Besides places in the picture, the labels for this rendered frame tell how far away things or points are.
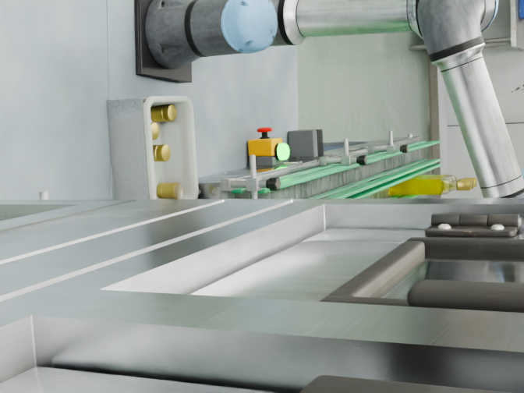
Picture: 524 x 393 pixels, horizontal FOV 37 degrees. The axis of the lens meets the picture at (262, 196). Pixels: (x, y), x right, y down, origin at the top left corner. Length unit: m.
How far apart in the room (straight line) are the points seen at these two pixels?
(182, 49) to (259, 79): 0.56
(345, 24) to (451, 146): 6.01
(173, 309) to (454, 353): 0.11
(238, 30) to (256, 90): 0.60
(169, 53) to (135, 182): 0.29
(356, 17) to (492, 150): 0.39
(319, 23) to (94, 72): 0.46
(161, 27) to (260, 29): 0.20
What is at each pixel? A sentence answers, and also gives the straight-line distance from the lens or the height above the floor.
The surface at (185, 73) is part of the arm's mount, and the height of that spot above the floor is 0.78.
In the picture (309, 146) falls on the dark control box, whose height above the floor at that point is 0.82.
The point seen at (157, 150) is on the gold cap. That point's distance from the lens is 1.57.
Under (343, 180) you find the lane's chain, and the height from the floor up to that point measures 0.88.
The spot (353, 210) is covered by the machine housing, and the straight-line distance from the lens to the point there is 0.60.
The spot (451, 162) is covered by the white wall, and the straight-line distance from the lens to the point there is 7.58.
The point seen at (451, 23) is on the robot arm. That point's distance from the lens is 1.40.
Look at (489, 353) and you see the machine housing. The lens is 0.25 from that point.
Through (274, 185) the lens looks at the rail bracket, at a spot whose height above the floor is 1.01.
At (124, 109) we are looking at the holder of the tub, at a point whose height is 0.79.
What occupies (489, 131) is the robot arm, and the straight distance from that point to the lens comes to 1.42.
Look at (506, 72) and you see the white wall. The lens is 7.48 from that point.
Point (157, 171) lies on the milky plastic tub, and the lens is 1.63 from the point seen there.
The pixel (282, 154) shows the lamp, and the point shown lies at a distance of 2.02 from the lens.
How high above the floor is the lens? 1.64
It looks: 25 degrees down
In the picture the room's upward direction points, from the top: 90 degrees clockwise
